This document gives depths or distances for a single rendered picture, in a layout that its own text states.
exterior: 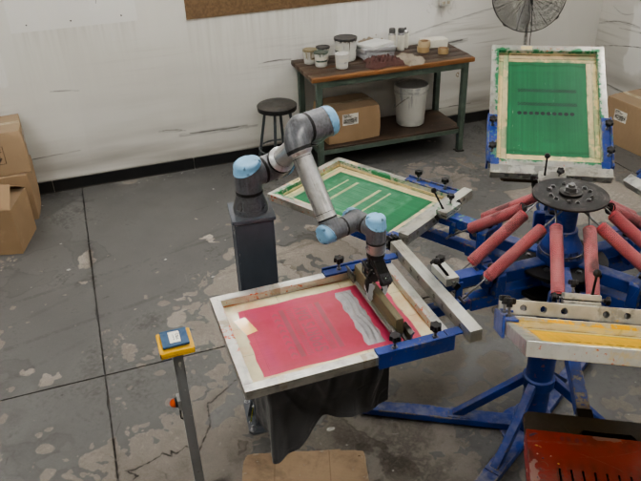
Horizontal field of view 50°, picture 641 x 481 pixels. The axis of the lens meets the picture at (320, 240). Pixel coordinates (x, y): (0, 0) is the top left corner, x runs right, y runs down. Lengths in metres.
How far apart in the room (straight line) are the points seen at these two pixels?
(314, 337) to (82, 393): 1.79
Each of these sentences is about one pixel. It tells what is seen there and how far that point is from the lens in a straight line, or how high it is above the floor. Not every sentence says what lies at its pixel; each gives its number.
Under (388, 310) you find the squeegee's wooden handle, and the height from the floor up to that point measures 1.06.
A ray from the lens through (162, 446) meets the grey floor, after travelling 3.63.
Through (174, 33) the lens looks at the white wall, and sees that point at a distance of 6.01.
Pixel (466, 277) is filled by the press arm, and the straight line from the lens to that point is 2.81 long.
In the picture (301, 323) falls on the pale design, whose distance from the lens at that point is 2.67.
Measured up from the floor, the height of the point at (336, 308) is 0.96.
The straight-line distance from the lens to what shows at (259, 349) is 2.57.
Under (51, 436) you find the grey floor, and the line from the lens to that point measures 3.86.
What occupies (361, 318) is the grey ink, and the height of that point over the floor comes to 0.96.
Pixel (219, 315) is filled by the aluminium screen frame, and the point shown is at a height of 0.99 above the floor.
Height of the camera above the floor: 2.58
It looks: 31 degrees down
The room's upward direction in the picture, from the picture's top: 2 degrees counter-clockwise
